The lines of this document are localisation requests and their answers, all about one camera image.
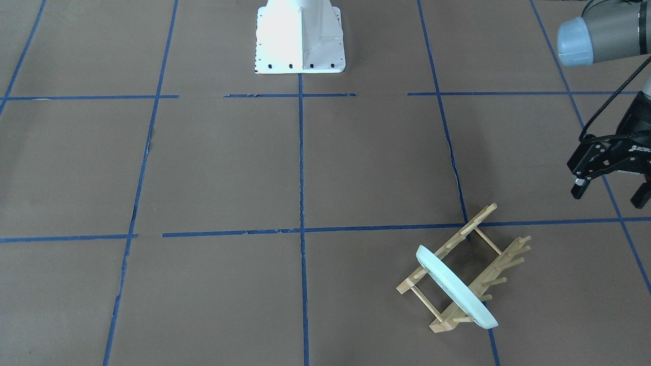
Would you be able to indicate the light green round plate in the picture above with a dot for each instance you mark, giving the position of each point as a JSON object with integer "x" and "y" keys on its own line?
{"x": 455, "y": 288}

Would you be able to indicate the wooden dish rack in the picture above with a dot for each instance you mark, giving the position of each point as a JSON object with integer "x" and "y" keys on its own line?
{"x": 449, "y": 318}

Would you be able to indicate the white pedestal column base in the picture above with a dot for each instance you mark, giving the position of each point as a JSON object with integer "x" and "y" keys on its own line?
{"x": 299, "y": 37}

